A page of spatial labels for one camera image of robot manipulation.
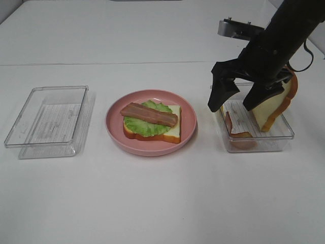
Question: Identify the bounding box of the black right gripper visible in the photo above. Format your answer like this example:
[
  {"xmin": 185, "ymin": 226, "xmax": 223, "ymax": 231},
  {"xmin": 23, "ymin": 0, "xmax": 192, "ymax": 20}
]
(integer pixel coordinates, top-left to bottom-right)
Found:
[{"xmin": 208, "ymin": 33, "xmax": 297, "ymax": 112}]

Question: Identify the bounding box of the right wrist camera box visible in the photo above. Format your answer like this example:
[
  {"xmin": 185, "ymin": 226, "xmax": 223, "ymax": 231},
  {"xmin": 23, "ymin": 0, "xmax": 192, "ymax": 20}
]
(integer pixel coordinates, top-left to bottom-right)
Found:
[{"xmin": 217, "ymin": 17, "xmax": 265, "ymax": 41}]

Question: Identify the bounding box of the clear plastic tray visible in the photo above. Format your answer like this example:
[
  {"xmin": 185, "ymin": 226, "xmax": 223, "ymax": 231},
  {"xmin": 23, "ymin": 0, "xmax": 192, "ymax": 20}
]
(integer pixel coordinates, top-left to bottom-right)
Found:
[
  {"xmin": 214, "ymin": 82, "xmax": 295, "ymax": 153},
  {"xmin": 4, "ymin": 85, "xmax": 91, "ymax": 159}
]

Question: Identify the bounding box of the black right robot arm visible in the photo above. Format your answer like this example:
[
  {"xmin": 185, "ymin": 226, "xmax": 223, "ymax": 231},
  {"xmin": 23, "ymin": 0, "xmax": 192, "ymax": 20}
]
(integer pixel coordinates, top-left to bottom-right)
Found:
[{"xmin": 208, "ymin": 1, "xmax": 324, "ymax": 112}]

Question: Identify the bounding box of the clear right plastic tray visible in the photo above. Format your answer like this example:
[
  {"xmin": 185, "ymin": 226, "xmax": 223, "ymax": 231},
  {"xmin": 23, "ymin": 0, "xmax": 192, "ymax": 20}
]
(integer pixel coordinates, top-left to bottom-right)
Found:
[{"xmin": 214, "ymin": 82, "xmax": 295, "ymax": 153}]

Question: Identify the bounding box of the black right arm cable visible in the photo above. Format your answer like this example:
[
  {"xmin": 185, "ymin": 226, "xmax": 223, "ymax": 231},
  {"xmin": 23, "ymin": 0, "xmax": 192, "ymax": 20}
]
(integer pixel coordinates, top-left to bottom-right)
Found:
[{"xmin": 286, "ymin": 39, "xmax": 315, "ymax": 73}]

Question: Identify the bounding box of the clear left plastic tray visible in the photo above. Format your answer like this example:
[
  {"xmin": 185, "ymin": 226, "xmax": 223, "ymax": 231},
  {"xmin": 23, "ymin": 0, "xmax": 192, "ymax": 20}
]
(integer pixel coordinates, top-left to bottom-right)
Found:
[{"xmin": 4, "ymin": 85, "xmax": 91, "ymax": 159}]

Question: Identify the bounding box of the pink round plate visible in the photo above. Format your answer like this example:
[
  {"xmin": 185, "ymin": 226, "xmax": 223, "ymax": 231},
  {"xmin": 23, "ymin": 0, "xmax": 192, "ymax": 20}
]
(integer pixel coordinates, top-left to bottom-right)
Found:
[{"xmin": 106, "ymin": 89, "xmax": 197, "ymax": 157}]

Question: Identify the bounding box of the green lettuce leaf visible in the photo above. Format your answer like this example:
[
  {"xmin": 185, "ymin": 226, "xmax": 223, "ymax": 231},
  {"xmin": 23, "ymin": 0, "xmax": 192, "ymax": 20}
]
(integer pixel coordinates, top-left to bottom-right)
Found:
[{"xmin": 123, "ymin": 100, "xmax": 172, "ymax": 137}]

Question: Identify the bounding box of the bread slice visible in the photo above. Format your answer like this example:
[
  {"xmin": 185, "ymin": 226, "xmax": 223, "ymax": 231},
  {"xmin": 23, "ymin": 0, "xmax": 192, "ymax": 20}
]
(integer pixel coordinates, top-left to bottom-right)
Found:
[
  {"xmin": 123, "ymin": 105, "xmax": 181, "ymax": 144},
  {"xmin": 252, "ymin": 66, "xmax": 298, "ymax": 132}
]

